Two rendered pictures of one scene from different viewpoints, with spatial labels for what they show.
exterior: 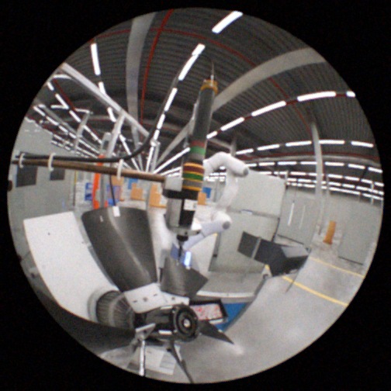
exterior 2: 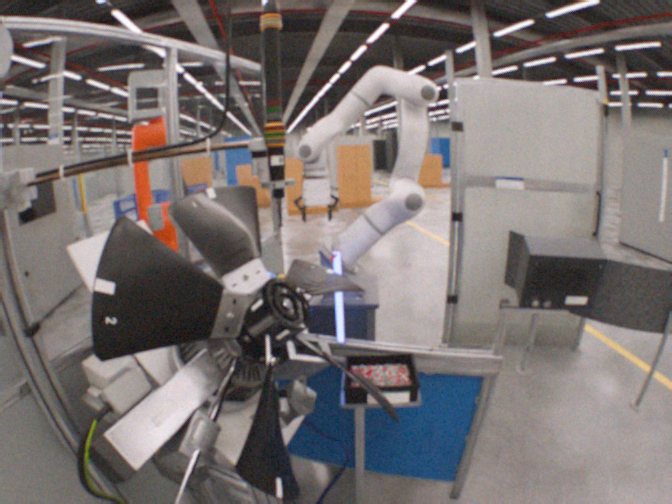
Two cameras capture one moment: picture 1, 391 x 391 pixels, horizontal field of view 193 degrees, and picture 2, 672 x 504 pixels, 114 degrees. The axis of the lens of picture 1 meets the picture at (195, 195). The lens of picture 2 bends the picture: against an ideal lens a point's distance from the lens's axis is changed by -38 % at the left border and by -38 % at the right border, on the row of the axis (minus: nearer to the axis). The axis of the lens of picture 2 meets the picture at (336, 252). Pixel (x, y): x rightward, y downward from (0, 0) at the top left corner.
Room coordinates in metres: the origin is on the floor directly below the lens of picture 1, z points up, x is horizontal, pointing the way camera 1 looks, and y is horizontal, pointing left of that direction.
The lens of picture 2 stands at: (-0.41, -0.27, 1.50)
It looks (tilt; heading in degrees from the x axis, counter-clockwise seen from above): 17 degrees down; 14
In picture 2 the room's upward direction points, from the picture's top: 3 degrees counter-clockwise
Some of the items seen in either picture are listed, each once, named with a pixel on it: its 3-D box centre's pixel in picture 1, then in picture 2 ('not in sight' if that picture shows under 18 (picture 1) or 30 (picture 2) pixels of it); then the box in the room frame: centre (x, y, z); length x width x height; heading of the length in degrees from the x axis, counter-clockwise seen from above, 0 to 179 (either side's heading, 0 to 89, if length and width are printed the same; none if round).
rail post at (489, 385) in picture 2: (233, 321); (471, 446); (0.56, -0.55, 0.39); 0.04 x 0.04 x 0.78; 85
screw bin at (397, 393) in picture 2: (205, 312); (380, 378); (0.42, -0.17, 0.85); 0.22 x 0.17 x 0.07; 100
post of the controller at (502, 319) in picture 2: (261, 285); (500, 328); (0.56, -0.55, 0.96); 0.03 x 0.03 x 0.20; 85
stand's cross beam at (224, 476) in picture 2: not in sight; (233, 480); (0.13, 0.24, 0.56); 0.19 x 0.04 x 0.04; 85
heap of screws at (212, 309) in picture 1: (205, 313); (381, 380); (0.42, -0.18, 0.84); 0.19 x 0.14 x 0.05; 100
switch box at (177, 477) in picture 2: not in sight; (173, 453); (0.04, 0.36, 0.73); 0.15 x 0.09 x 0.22; 85
